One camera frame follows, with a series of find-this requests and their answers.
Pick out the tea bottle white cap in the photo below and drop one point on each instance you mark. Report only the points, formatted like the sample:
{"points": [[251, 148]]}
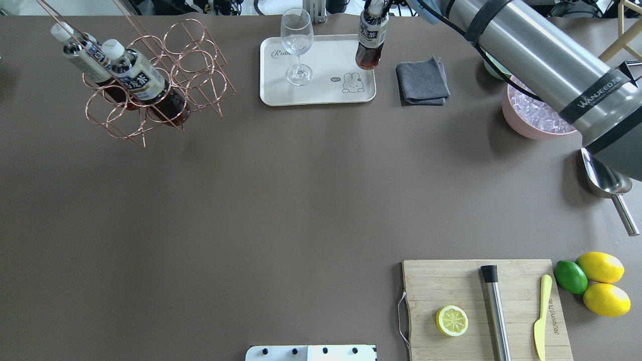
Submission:
{"points": [[372, 33]]}

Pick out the copper wire bottle basket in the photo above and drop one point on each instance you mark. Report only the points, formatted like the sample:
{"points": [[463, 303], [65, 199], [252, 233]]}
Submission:
{"points": [[186, 55]]}

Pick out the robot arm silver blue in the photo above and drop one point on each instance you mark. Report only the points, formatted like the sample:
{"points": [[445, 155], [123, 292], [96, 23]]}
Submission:
{"points": [[599, 101]]}

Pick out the tea bottle front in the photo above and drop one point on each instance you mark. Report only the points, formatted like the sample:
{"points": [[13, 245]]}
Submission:
{"points": [[146, 83]]}

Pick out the tea bottle middle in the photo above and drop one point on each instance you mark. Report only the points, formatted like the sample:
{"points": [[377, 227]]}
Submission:
{"points": [[83, 51]]}

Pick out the white rabbit tray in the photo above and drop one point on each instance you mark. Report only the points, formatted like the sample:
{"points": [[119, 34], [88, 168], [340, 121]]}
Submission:
{"points": [[336, 78]]}

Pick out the dark grey folded cloth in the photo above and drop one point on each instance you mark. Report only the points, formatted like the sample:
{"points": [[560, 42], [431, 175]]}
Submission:
{"points": [[423, 83]]}

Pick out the wooden cutting board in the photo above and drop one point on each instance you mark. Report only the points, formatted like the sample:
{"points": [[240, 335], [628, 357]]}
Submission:
{"points": [[431, 284]]}

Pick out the clear wine glass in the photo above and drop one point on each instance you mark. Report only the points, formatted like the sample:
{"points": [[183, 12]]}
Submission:
{"points": [[296, 35]]}

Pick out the half lemon slice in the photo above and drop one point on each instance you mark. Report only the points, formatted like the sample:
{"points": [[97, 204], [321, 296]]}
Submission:
{"points": [[452, 320]]}

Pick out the steel muddler black tip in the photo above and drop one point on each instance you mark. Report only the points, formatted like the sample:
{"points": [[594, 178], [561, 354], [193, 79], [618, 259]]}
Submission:
{"points": [[498, 324]]}

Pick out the green bowl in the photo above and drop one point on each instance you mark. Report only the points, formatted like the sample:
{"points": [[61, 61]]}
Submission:
{"points": [[496, 69]]}

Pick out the pink bowl with ice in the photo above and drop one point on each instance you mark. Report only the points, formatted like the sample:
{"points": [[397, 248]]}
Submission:
{"points": [[531, 118]]}

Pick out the yellow plastic knife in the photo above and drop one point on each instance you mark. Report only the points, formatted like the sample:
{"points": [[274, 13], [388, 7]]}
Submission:
{"points": [[539, 326]]}

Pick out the green lime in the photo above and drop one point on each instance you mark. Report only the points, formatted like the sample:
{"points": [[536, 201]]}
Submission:
{"points": [[570, 276]]}

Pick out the metal ice scoop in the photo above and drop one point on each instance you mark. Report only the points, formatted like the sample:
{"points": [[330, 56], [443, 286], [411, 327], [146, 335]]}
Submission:
{"points": [[609, 184]]}

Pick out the yellow lemon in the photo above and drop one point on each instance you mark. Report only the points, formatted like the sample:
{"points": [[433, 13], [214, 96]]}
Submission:
{"points": [[601, 267], [606, 300]]}

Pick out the wooden glass drying tree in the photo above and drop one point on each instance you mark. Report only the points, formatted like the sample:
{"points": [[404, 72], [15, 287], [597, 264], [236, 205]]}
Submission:
{"points": [[624, 35]]}

